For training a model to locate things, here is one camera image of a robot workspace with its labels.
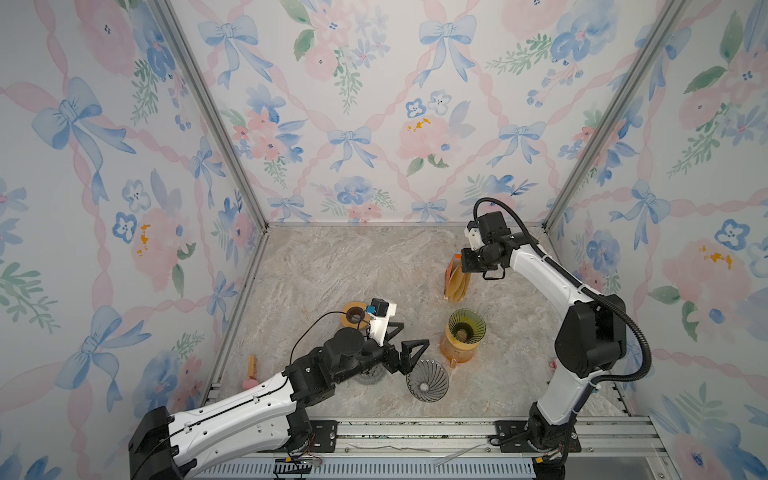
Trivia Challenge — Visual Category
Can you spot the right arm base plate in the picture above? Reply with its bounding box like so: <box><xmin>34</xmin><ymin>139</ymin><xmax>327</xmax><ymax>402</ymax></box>
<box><xmin>490</xmin><ymin>420</ymin><xmax>582</xmax><ymax>454</ymax></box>

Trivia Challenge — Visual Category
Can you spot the clear glass dripper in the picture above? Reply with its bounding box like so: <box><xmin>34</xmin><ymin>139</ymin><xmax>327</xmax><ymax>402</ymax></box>
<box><xmin>406</xmin><ymin>359</ymin><xmax>450</xmax><ymax>403</ymax></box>

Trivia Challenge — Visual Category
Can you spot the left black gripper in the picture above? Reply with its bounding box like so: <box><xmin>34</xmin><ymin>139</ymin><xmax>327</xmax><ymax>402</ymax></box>
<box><xmin>332</xmin><ymin>323</ymin><xmax>427</xmax><ymax>388</ymax></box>

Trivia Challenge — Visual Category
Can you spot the clear glass carafe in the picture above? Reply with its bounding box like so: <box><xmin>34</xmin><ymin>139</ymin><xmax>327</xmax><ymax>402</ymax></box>
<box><xmin>354</xmin><ymin>365</ymin><xmax>388</xmax><ymax>386</ymax></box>

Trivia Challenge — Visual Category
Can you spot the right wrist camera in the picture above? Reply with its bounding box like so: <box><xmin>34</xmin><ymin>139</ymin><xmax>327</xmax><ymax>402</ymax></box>
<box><xmin>465</xmin><ymin>211</ymin><xmax>511</xmax><ymax>250</ymax></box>

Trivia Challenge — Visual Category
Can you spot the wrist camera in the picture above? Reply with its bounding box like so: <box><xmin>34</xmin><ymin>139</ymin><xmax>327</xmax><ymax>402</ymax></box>
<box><xmin>366</xmin><ymin>298</ymin><xmax>397</xmax><ymax>347</ymax></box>
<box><xmin>465</xmin><ymin>211</ymin><xmax>511</xmax><ymax>250</ymax></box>

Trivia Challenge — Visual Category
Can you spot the orange glass carafe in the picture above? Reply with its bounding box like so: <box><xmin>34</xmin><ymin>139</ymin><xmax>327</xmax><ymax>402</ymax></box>
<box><xmin>439</xmin><ymin>336</ymin><xmax>478</xmax><ymax>368</ymax></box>

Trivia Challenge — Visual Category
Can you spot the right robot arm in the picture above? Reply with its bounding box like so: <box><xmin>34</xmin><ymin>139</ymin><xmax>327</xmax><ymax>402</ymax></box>
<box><xmin>461</xmin><ymin>242</ymin><xmax>626</xmax><ymax>451</ymax></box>

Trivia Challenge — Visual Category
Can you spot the green glass dripper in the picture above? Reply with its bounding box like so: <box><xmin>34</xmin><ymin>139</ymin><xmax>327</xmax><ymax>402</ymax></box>
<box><xmin>447</xmin><ymin>309</ymin><xmax>487</xmax><ymax>348</ymax></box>

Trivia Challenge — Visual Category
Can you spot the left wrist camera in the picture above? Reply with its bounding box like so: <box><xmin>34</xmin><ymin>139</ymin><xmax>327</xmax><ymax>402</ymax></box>
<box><xmin>366</xmin><ymin>298</ymin><xmax>397</xmax><ymax>347</ymax></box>

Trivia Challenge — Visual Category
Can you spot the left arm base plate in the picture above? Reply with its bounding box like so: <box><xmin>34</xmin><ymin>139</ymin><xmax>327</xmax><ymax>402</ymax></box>
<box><xmin>303</xmin><ymin>420</ymin><xmax>339</xmax><ymax>453</ymax></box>

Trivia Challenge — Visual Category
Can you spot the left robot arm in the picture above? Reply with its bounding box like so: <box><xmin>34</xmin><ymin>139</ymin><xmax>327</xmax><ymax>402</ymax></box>
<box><xmin>128</xmin><ymin>327</ymin><xmax>430</xmax><ymax>479</ymax></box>

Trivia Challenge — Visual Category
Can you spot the wooden ring holder near left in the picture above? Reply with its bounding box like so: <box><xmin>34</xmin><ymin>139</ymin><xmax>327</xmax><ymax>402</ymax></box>
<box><xmin>340</xmin><ymin>301</ymin><xmax>370</xmax><ymax>330</ymax></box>

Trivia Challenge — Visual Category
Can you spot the aluminium front rail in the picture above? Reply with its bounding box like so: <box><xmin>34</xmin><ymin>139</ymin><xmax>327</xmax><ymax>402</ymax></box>
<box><xmin>157</xmin><ymin>416</ymin><xmax>676</xmax><ymax>480</ymax></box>

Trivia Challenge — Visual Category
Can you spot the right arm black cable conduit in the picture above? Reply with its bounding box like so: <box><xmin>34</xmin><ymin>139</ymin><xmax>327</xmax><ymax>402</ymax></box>
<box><xmin>472</xmin><ymin>197</ymin><xmax>653</xmax><ymax>384</ymax></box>

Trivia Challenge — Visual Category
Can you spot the pink ice cream toy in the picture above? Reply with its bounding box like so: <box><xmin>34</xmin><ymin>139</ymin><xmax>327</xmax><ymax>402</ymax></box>
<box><xmin>242</xmin><ymin>355</ymin><xmax>259</xmax><ymax>390</ymax></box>

